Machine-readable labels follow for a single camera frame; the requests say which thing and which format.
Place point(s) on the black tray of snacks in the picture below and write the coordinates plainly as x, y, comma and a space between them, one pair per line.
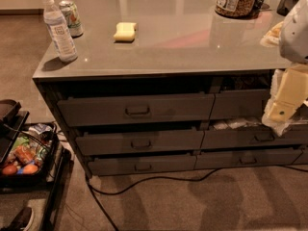
41, 139

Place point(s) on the yellow sponge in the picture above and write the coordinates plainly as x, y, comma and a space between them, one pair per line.
125, 31

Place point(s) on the clear plastic water bottle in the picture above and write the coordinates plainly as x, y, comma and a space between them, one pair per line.
58, 30

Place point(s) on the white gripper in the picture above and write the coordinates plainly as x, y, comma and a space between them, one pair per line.
295, 33

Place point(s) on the green soda can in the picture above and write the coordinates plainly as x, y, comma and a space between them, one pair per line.
73, 21

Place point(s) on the red apple in tray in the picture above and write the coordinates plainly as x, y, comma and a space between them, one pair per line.
9, 170

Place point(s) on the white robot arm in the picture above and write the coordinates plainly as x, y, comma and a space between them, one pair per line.
293, 34

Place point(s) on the grey drawer cabinet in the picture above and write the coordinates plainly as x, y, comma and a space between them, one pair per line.
181, 46

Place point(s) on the orange snack can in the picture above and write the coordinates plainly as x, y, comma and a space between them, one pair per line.
23, 154

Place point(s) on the orange fruit in tray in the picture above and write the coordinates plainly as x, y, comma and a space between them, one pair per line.
30, 169

